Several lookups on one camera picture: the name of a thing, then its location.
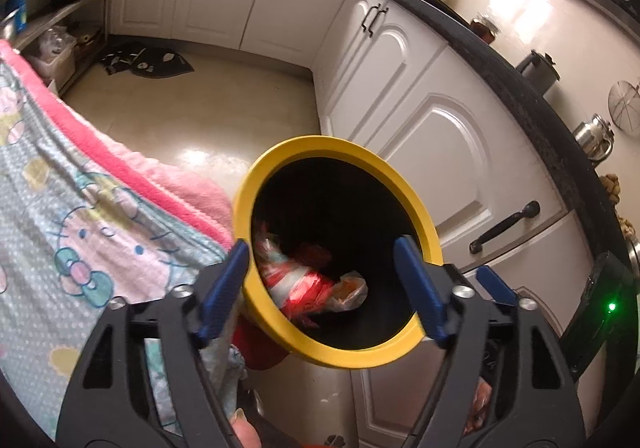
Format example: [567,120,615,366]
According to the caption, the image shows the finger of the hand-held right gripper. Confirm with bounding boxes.
[475,266,518,307]

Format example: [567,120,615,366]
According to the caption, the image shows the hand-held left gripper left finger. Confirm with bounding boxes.
[56,239,250,448]

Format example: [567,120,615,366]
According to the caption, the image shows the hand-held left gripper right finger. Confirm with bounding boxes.
[392,235,586,448]

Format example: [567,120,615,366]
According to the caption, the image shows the clear plastic bag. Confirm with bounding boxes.
[330,270,370,313]

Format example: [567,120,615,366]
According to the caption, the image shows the red plastic wrapper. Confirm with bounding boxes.
[267,243,341,326]

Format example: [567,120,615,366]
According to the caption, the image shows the yellow rimmed white trash bin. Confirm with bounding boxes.
[232,135,443,370]

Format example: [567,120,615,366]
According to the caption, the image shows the person's left hand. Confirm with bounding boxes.
[229,408,263,448]

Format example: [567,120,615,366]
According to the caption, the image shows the red stool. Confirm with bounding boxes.
[232,315,291,371]

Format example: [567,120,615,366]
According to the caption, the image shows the brown ginger pile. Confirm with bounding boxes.
[599,173,623,203]

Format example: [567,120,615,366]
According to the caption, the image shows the cartoon cat printed blanket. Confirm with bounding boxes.
[0,40,248,439]

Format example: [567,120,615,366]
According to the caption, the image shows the steel pitcher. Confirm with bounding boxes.
[572,114,615,163]

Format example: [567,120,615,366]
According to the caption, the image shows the grey kettle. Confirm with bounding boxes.
[515,49,560,96]

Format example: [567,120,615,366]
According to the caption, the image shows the black floor mat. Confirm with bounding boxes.
[96,42,195,79]

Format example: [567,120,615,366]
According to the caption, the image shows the dark glass jar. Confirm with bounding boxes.
[470,14,501,44]

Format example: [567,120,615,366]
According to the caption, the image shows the white plastic storage box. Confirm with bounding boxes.
[25,25,76,83]

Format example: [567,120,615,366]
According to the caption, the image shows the steel shelf table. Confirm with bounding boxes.
[0,0,116,93]

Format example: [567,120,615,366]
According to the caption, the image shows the blue container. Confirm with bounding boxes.
[2,0,28,36]

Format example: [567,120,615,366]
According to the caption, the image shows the wire skimmer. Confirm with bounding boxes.
[607,80,640,133]

